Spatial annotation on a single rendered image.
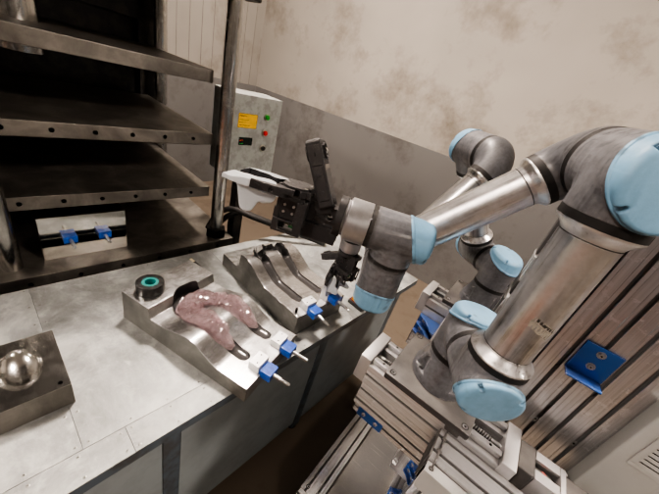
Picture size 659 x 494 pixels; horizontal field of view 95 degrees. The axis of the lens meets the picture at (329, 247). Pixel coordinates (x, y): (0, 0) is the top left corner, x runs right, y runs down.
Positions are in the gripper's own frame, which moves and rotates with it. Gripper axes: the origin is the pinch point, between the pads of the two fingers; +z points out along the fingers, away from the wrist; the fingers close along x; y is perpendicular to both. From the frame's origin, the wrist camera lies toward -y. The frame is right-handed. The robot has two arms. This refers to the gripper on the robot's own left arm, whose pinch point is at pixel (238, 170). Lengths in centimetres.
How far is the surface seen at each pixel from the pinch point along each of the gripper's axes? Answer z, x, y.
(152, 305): 29, 21, 52
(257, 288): 7, 52, 54
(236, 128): 48, 99, 1
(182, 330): 16, 18, 55
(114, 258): 67, 49, 61
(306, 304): -15, 43, 48
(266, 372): -11, 16, 57
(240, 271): 17, 59, 53
